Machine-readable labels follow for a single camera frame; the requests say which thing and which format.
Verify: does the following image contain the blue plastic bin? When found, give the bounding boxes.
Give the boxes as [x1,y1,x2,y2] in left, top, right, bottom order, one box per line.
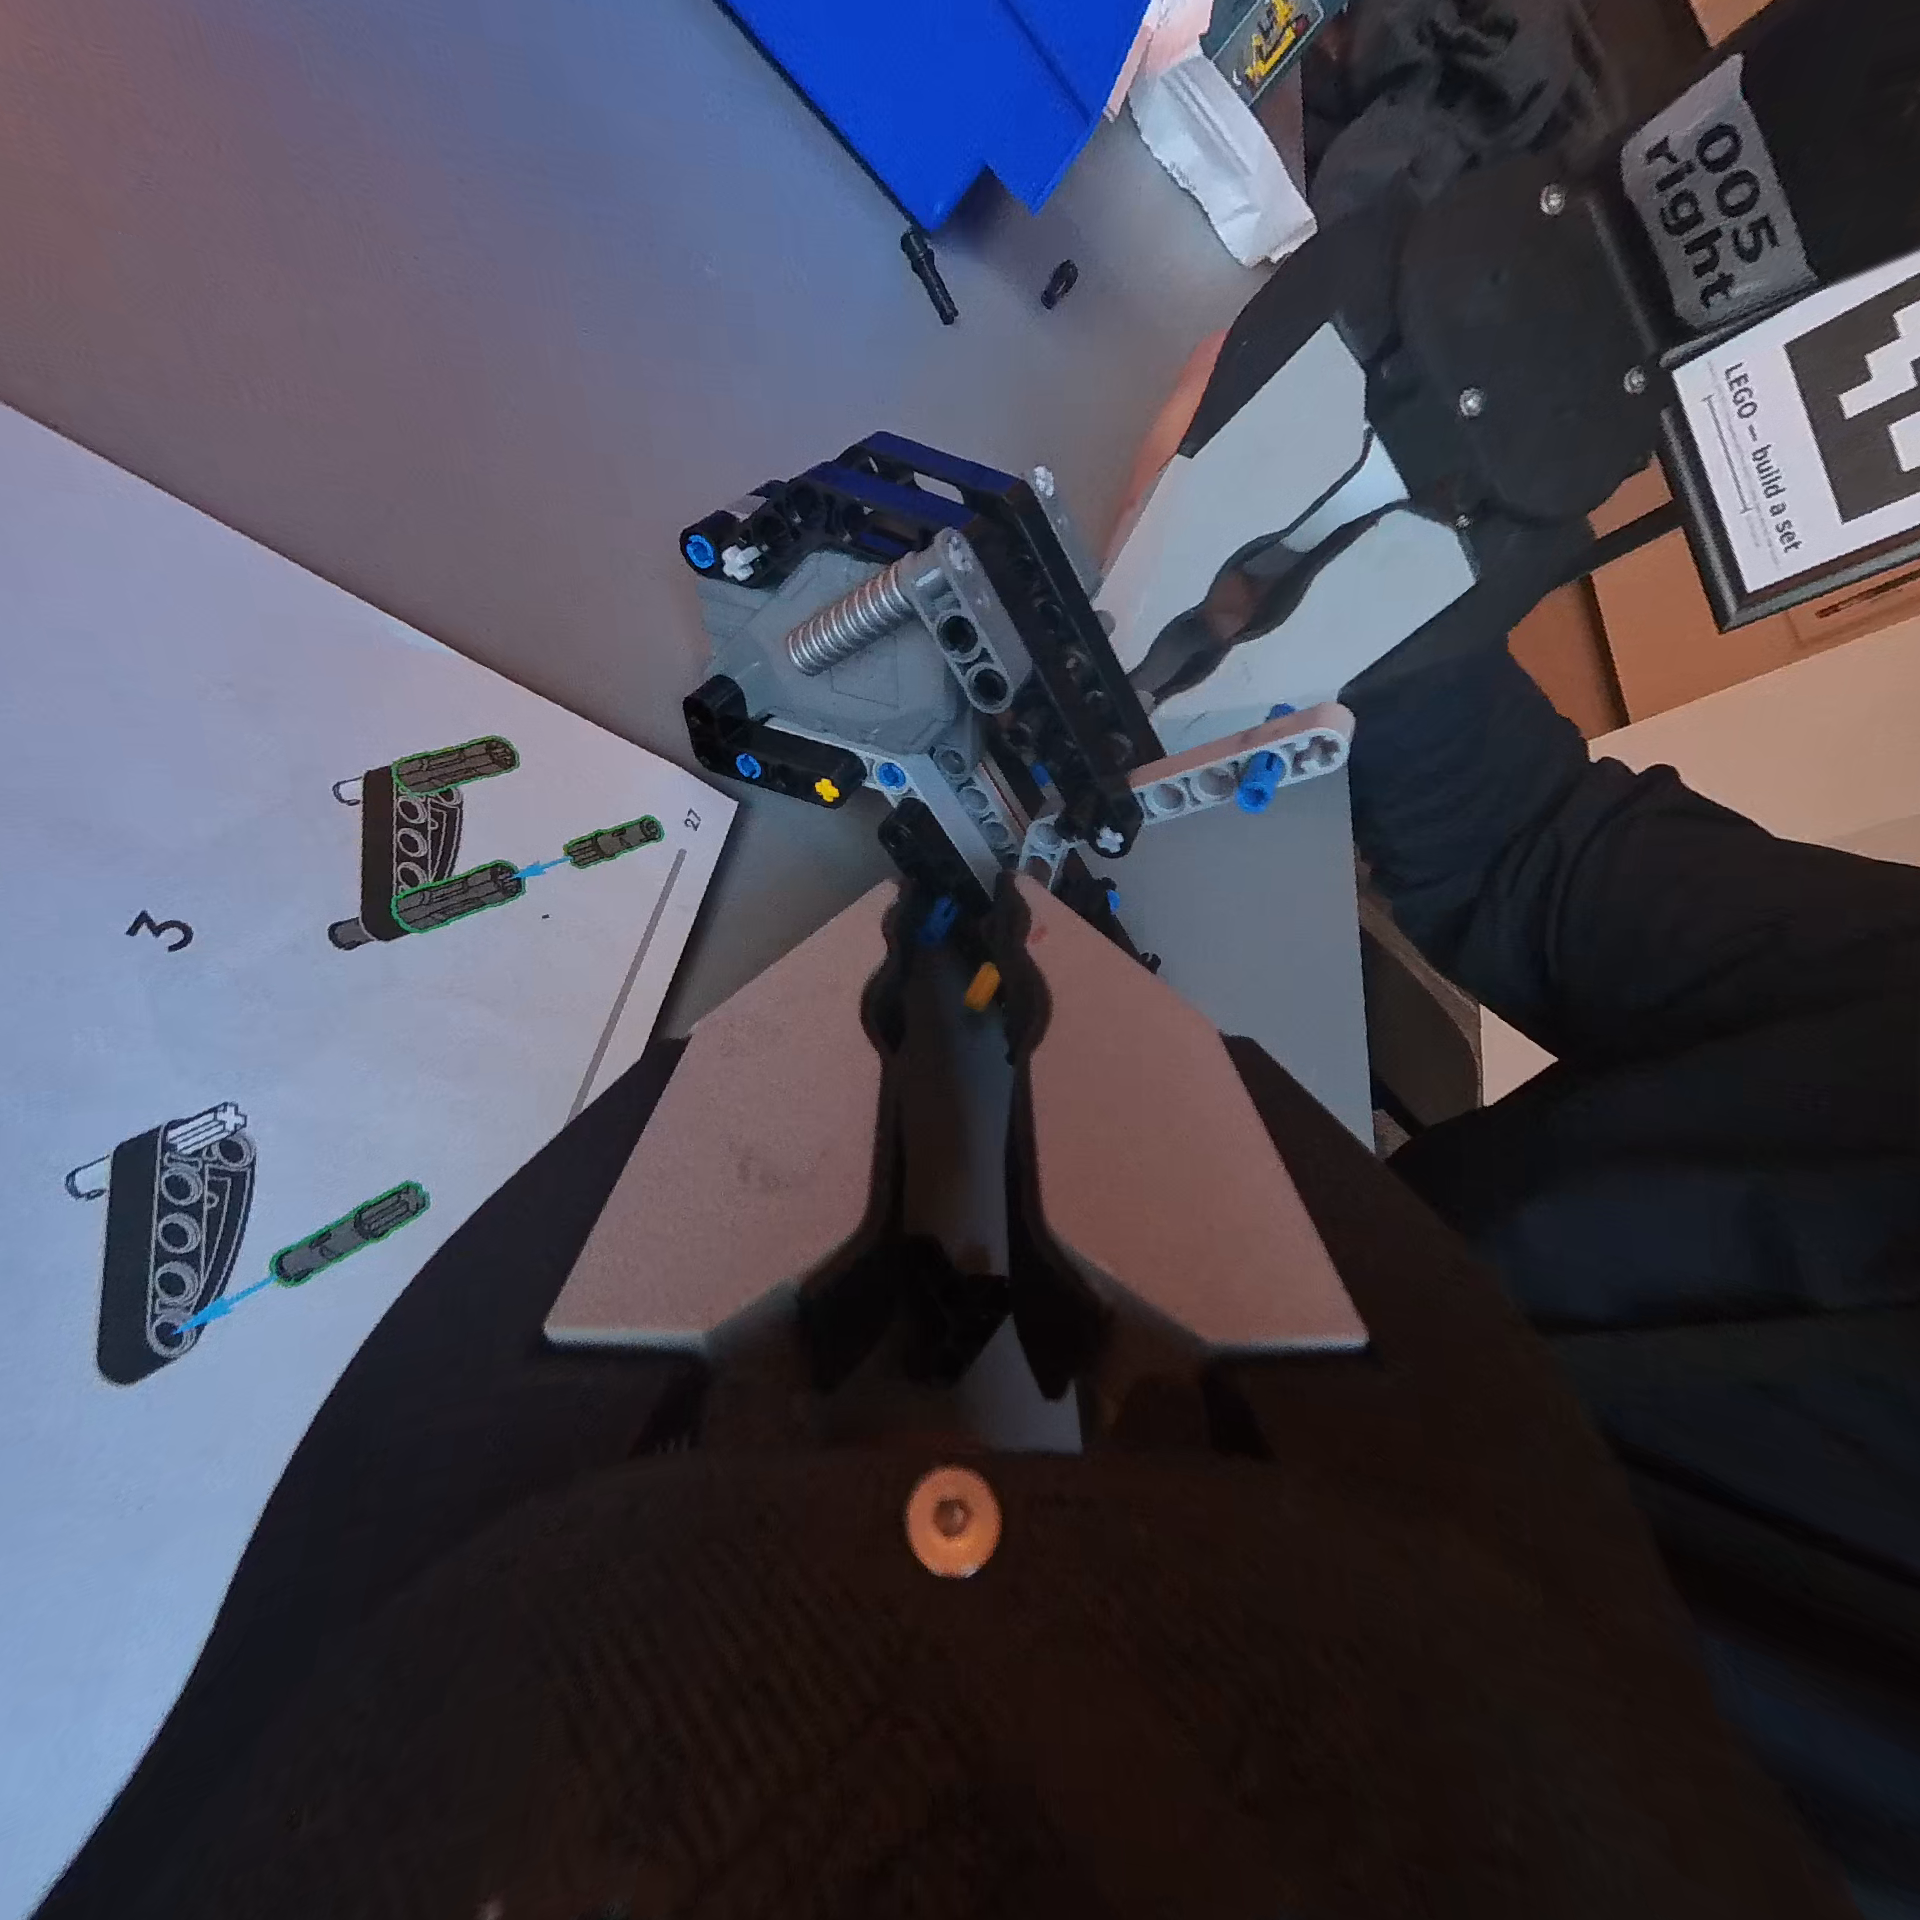
[720,0,1160,234]

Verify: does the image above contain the person's lap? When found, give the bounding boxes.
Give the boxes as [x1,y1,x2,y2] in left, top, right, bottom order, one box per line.
[1386,1048,1920,1920]

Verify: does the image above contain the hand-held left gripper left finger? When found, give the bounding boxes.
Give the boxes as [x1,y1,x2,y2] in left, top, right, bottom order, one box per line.
[539,884,904,1388]

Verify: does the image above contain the white plastic bag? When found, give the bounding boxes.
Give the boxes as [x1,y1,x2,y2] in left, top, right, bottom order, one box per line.
[1126,46,1323,269]

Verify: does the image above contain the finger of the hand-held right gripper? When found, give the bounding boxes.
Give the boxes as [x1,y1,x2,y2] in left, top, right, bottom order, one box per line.
[1153,508,1491,725]
[1094,319,1410,704]

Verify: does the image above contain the dark printed lego box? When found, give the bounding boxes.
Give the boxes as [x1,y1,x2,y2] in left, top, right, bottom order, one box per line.
[1199,0,1337,106]

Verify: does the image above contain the cardboard box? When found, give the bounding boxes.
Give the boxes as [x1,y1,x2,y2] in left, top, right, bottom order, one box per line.
[1499,448,1920,871]

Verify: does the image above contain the black grey lego assembly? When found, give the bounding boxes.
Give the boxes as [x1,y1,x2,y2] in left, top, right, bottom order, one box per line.
[679,431,1359,1022]

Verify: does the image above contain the small black lego piece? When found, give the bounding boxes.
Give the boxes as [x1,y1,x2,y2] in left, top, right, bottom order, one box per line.
[883,1235,1013,1391]

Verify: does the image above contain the lego instruction booklet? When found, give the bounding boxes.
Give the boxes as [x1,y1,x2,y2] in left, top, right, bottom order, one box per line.
[0,396,740,1905]

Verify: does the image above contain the person's right hand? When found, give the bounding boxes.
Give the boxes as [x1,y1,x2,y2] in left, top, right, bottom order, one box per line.
[1131,328,1227,505]

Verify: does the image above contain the person's right forearm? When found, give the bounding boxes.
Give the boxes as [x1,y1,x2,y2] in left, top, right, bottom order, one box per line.
[1341,601,1920,1125]

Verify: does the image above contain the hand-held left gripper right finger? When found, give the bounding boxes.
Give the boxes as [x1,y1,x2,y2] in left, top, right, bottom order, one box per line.
[993,881,1373,1399]

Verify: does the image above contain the dark cloth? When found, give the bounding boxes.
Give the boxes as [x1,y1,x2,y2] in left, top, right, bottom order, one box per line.
[1301,0,1627,204]

